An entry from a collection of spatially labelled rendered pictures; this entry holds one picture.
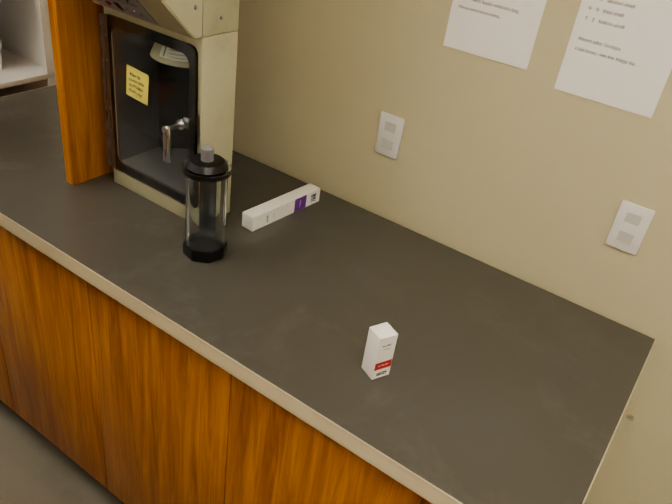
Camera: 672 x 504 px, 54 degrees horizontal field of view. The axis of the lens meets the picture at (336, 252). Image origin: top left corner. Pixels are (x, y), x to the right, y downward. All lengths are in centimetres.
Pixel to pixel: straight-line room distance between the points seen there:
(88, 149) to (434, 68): 92
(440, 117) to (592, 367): 69
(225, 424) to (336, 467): 30
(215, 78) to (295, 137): 47
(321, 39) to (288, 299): 73
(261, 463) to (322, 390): 29
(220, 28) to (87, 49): 40
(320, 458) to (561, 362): 54
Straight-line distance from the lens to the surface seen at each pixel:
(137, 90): 167
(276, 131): 199
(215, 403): 147
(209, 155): 145
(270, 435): 140
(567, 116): 156
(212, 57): 152
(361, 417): 122
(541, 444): 129
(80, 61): 178
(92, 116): 184
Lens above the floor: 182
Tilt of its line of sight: 33 degrees down
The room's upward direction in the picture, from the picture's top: 9 degrees clockwise
